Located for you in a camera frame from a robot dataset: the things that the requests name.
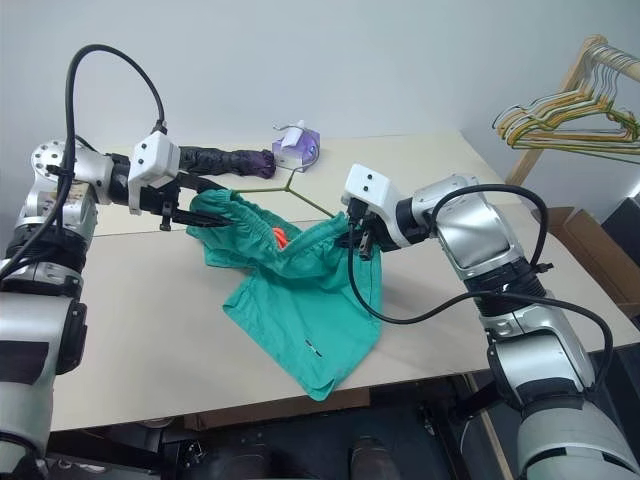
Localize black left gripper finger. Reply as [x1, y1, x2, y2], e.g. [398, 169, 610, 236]
[175, 172, 224, 194]
[173, 210, 233, 229]

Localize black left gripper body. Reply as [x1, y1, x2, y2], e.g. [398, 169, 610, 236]
[139, 180, 183, 232]

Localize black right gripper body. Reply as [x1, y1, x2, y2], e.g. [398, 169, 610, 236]
[346, 211, 397, 261]

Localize olive wire hanger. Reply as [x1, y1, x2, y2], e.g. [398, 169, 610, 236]
[230, 144, 336, 220]

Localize green shorts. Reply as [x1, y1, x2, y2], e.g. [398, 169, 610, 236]
[185, 188, 386, 403]

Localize black folded umbrella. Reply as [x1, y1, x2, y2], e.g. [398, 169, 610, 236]
[176, 144, 278, 181]

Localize purple tissue box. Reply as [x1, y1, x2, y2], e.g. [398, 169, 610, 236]
[271, 128, 323, 174]

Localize white tissue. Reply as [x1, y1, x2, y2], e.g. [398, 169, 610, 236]
[273, 119, 308, 148]

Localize wooden clothes rack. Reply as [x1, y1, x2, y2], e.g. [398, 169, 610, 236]
[504, 34, 640, 187]

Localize dark rounded shape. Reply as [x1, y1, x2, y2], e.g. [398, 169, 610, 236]
[349, 435, 390, 480]

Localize thin light wooden strip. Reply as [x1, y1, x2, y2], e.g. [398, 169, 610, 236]
[466, 373, 514, 480]

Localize black box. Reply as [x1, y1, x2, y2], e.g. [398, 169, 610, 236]
[601, 195, 640, 252]

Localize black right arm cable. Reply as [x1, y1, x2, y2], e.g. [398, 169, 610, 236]
[346, 183, 616, 394]

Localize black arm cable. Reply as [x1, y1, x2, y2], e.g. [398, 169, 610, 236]
[346, 183, 616, 394]
[0, 43, 169, 281]

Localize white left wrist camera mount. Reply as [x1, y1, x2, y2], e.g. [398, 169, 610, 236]
[126, 131, 181, 216]

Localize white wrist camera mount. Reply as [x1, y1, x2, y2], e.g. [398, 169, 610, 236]
[126, 131, 181, 216]
[340, 162, 402, 222]

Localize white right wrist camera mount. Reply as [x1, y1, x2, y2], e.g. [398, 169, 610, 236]
[340, 162, 402, 222]

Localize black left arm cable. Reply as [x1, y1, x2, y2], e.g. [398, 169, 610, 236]
[0, 43, 169, 281]

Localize yellow wire hanger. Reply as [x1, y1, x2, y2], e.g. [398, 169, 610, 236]
[499, 44, 640, 151]

